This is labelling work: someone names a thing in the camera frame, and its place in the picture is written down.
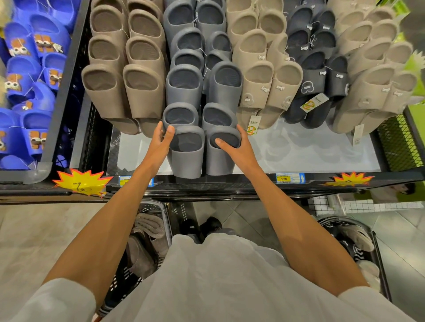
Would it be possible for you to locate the person's right hand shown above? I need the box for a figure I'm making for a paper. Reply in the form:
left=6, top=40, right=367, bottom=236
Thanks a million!
left=215, top=124, right=263, bottom=178

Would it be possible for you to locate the person's left hand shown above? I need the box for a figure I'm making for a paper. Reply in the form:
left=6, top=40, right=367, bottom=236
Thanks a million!
left=139, top=121, right=176, bottom=178

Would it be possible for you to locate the grey rubber slipper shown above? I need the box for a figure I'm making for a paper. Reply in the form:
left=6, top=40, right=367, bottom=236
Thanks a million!
left=165, top=64, right=204, bottom=110
left=208, top=61, right=244, bottom=113
left=167, top=125, right=205, bottom=180
left=201, top=103, right=238, bottom=130
left=205, top=126, right=242, bottom=176
left=162, top=102, right=200, bottom=130

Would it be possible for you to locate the taupe rubber slipper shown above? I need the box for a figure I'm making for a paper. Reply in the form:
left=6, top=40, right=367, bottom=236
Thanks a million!
left=126, top=234, right=157, bottom=280
left=81, top=63, right=142, bottom=136
left=134, top=213, right=166, bottom=240
left=88, top=34, right=128, bottom=72
left=125, top=35, right=166, bottom=72
left=123, top=64, right=166, bottom=138

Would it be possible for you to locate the column of beige slippers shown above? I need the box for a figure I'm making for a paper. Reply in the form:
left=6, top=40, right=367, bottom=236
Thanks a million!
left=225, top=0, right=304, bottom=130

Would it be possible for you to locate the column of black slippers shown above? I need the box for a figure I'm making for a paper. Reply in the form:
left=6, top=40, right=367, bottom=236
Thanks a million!
left=282, top=0, right=350, bottom=130

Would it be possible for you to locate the column of grey slippers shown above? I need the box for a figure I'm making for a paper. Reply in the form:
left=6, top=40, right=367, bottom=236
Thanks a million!
left=162, top=0, right=234, bottom=72

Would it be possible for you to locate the beige logo slide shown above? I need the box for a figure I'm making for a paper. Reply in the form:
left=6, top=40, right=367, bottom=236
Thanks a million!
left=338, top=225, right=376, bottom=253

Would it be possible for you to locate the column of pale cream slippers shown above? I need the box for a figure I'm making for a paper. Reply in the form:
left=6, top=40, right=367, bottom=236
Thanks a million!
left=327, top=0, right=420, bottom=135

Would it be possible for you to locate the display of blue cartoon slides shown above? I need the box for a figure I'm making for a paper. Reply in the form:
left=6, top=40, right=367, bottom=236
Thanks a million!
left=0, top=0, right=81, bottom=170

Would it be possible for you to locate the black basket with wavy slots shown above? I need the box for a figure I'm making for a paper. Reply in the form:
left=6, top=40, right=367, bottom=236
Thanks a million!
left=317, top=215, right=393, bottom=302

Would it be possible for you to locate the person's right forearm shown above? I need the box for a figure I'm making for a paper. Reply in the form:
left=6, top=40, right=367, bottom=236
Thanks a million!
left=247, top=167, right=371, bottom=298

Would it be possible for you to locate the person's left forearm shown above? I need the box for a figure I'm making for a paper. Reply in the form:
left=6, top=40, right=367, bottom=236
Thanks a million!
left=43, top=167, right=157, bottom=309

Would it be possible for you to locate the black side display bin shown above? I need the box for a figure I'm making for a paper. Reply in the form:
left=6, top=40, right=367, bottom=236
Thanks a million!
left=0, top=0, right=92, bottom=196

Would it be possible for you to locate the person's light grey shirt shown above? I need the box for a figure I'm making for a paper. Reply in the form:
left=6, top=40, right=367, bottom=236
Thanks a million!
left=10, top=234, right=416, bottom=322

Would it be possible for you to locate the yellow starburst price sticker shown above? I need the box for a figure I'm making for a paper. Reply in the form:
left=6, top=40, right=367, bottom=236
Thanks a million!
left=322, top=172, right=375, bottom=188
left=52, top=168, right=113, bottom=197

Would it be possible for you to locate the white wire grid panel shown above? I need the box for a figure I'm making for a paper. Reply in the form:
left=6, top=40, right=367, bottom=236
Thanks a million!
left=307, top=195, right=425, bottom=217

